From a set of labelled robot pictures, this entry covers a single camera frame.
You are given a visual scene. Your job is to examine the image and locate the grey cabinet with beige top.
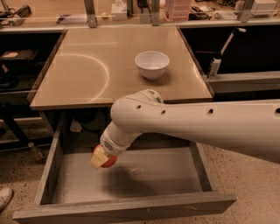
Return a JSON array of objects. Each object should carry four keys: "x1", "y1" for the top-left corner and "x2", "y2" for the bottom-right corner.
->
[{"x1": 26, "y1": 25, "x2": 215, "y2": 138}]

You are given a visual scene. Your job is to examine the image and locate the white bowl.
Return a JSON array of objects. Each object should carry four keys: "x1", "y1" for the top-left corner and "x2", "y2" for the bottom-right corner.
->
[{"x1": 135, "y1": 51, "x2": 170, "y2": 80}]

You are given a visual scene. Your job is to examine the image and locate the black coiled cable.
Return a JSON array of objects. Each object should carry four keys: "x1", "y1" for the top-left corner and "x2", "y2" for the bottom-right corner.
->
[{"x1": 14, "y1": 4, "x2": 32, "y2": 19}]

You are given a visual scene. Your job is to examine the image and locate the white shoe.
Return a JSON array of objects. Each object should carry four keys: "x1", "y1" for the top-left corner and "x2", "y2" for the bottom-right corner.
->
[{"x1": 0, "y1": 187, "x2": 13, "y2": 212}]

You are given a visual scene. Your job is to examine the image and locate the grey open top drawer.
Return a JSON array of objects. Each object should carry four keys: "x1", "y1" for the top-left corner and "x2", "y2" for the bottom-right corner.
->
[{"x1": 13, "y1": 113, "x2": 236, "y2": 224}]

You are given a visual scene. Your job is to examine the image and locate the white box on bench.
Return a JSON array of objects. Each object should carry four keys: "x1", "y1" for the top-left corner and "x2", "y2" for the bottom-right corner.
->
[{"x1": 251, "y1": 0, "x2": 277, "y2": 16}]

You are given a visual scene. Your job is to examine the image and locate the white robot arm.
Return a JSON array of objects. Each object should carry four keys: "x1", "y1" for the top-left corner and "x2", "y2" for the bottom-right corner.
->
[{"x1": 91, "y1": 89, "x2": 280, "y2": 169}]

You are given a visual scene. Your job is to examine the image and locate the red apple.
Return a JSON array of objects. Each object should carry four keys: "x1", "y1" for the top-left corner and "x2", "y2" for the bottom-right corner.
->
[{"x1": 101, "y1": 156, "x2": 118, "y2": 168}]

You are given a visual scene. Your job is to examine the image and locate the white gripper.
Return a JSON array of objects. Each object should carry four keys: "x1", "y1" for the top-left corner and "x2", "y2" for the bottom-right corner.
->
[{"x1": 90, "y1": 131, "x2": 131, "y2": 169}]

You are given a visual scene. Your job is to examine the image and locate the metal bracket post left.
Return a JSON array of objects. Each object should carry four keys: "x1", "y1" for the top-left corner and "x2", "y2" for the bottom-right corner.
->
[{"x1": 83, "y1": 0, "x2": 97, "y2": 28}]

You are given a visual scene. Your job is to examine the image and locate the pink stacked trays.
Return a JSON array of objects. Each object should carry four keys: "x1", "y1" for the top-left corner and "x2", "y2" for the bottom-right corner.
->
[{"x1": 164, "y1": 0, "x2": 192, "y2": 21}]

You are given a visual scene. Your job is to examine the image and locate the black table leg frame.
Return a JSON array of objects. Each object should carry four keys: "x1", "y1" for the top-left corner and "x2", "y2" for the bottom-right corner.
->
[{"x1": 0, "y1": 104, "x2": 53, "y2": 151}]

